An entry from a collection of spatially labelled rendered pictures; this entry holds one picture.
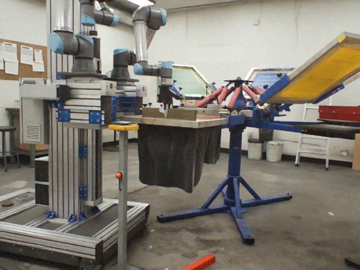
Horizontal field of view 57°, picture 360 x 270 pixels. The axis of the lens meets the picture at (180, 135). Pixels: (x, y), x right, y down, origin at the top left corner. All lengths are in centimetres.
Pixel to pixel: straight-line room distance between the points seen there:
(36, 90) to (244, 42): 528
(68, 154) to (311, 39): 513
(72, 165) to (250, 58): 501
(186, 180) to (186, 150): 19
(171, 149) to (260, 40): 493
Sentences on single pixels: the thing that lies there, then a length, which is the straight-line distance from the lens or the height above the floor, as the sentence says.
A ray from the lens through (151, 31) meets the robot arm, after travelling 249.
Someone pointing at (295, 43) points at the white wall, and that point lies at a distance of 669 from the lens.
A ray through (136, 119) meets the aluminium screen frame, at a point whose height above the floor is 97.
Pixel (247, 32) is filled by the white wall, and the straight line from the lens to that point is 697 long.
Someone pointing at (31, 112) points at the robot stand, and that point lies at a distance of 260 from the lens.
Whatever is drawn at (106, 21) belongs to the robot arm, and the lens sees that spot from 201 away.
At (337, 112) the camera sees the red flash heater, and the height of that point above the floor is 106.
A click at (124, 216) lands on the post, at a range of 214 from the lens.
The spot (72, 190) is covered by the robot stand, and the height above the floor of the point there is 45.
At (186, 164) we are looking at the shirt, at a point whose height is 70.
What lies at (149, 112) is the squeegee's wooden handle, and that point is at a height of 102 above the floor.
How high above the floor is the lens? 113
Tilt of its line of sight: 6 degrees down
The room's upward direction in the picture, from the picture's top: 2 degrees clockwise
